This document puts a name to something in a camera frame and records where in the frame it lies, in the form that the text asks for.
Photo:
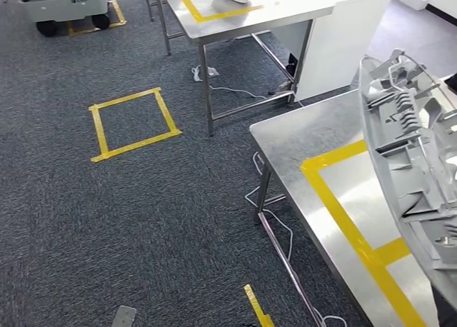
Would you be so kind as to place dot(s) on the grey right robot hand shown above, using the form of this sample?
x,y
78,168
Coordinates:
x,y
448,315

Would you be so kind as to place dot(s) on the white wheeled cart robot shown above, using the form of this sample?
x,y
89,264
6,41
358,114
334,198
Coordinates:
x,y
60,5

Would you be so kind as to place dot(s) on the stainless steel workbench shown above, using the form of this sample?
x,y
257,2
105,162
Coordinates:
x,y
285,140

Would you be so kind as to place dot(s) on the yellow workbench tape outline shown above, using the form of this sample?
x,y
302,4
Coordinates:
x,y
342,221

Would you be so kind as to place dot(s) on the yellow floor tape outline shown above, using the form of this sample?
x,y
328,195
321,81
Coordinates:
x,y
103,140
118,12
257,306

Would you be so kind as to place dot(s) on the white cabinet panel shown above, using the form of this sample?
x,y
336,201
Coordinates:
x,y
339,46

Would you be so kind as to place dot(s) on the yellow table tape outline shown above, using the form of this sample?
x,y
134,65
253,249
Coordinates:
x,y
192,10

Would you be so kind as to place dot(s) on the stainless steel table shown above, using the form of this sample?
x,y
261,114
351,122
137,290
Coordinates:
x,y
221,27

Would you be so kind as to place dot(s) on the grey floor outlet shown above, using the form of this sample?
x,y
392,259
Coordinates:
x,y
213,72

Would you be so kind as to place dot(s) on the grey plastic wheel hubcap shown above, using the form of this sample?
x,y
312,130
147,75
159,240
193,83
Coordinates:
x,y
403,140

